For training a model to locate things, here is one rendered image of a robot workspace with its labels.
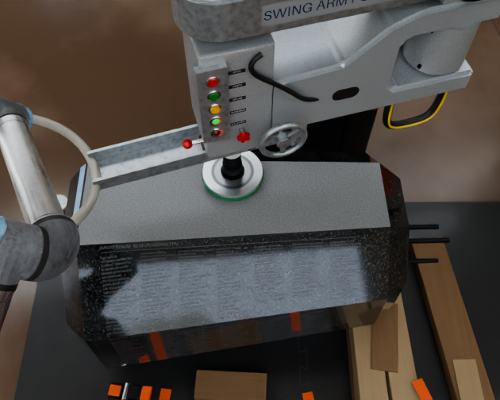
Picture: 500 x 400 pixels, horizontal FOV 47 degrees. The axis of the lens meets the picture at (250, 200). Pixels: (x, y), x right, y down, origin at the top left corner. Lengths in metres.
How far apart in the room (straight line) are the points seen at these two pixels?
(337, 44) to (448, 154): 1.82
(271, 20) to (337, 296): 1.04
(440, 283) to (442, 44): 1.39
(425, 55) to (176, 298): 1.13
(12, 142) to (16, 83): 2.24
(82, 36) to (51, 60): 0.27
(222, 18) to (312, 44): 0.39
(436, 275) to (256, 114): 1.52
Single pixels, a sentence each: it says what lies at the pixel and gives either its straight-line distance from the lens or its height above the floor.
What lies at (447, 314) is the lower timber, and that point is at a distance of 2.81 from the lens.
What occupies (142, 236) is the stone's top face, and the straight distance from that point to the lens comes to 1.97.
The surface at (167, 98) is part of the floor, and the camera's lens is 3.48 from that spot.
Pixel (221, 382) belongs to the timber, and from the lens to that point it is 2.53.
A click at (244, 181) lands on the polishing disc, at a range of 2.00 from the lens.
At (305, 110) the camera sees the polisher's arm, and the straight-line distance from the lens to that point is 1.71.
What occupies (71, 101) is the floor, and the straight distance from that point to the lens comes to 3.59.
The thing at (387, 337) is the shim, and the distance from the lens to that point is 2.57.
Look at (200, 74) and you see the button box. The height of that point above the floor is 1.56.
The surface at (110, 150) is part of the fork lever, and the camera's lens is 1.87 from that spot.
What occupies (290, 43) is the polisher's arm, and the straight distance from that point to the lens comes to 1.68.
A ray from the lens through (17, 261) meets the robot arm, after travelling 1.20.
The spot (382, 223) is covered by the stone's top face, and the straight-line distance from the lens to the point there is 2.01.
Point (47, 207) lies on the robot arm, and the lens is 1.36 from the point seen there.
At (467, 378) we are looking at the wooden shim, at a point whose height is 0.10.
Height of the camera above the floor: 2.59
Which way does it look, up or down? 59 degrees down
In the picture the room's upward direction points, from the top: straight up
